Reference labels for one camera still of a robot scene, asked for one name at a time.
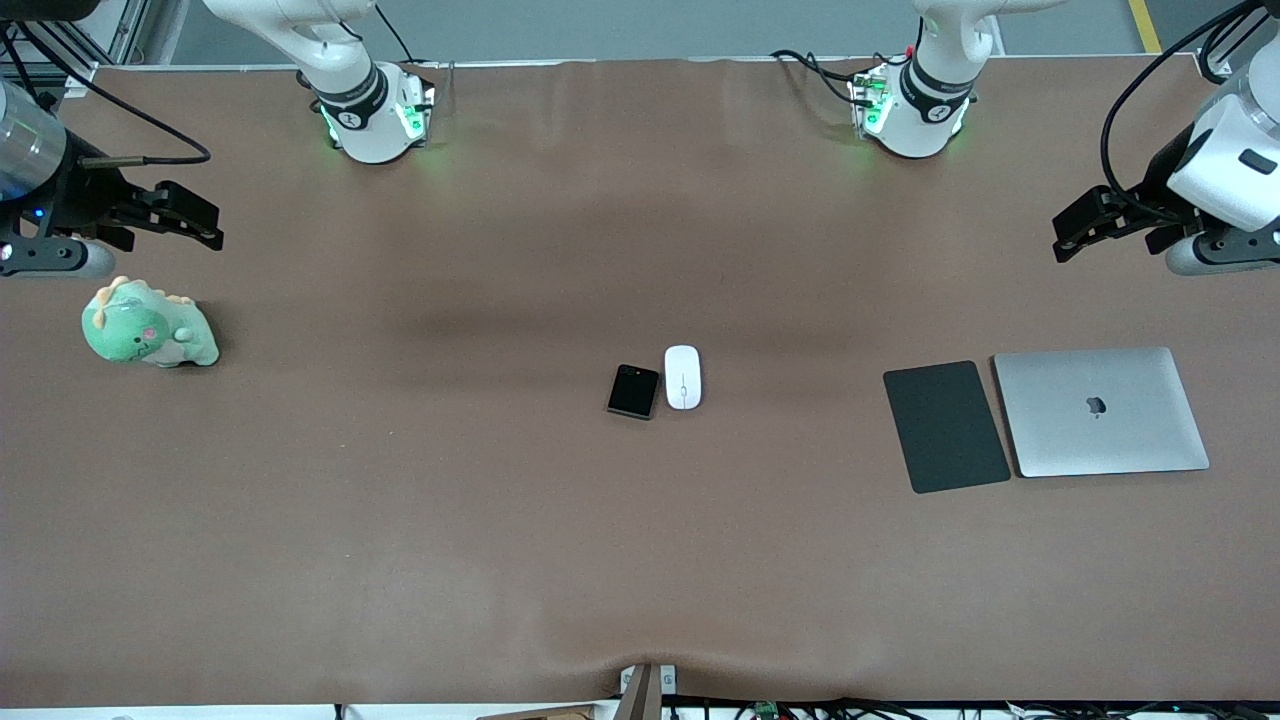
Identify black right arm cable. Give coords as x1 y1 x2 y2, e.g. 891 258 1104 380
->
0 20 212 168

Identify green dinosaur plush toy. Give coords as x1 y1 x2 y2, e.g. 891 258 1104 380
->
82 276 220 369

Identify black right base cable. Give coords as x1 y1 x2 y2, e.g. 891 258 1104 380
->
374 0 419 67

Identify black left base cables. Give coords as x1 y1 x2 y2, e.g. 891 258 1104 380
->
770 48 883 107

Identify aluminium frame profile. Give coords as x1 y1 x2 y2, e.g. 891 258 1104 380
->
1195 0 1280 83
0 0 153 99

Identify black mouse pad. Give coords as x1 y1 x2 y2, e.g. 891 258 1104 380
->
883 360 1012 495

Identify white computer mouse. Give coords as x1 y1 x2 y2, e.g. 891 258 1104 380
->
664 345 703 411

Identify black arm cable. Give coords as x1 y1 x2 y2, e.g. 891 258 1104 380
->
1100 0 1280 216
0 20 212 168

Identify black flip phone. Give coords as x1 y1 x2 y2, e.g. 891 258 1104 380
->
606 364 662 421

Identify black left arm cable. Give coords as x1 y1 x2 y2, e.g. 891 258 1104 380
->
1100 0 1280 216

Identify metal table edge bracket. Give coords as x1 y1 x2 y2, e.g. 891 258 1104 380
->
618 662 678 720

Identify silver closed laptop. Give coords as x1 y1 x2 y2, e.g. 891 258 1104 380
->
993 346 1211 479

